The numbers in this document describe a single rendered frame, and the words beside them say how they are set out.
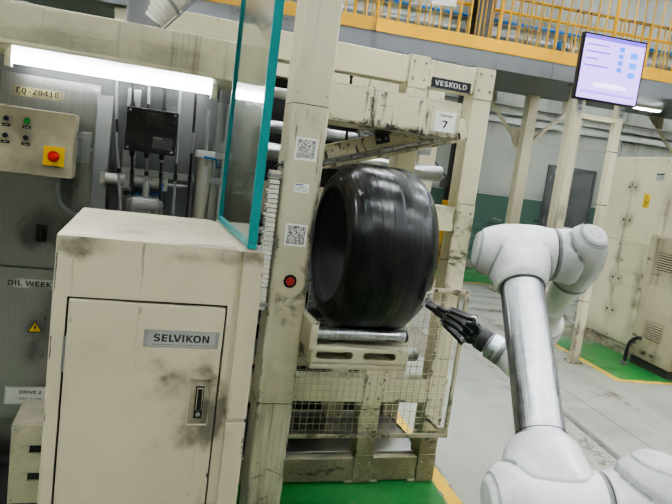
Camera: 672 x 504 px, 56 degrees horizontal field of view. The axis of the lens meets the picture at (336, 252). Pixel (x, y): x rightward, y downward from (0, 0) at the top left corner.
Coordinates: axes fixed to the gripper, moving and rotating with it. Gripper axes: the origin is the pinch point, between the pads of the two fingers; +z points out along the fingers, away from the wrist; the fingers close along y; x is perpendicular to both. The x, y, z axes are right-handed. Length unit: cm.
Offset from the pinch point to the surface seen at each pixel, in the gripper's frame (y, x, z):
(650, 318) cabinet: 185, 406, -97
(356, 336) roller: 17.3, -15.3, 17.3
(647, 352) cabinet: 210, 392, -111
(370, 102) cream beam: -37, 37, 65
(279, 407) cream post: 46, -37, 27
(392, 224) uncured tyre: -23.6, -6.1, 23.3
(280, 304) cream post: 14, -27, 43
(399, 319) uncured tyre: 7.7, -6.2, 8.4
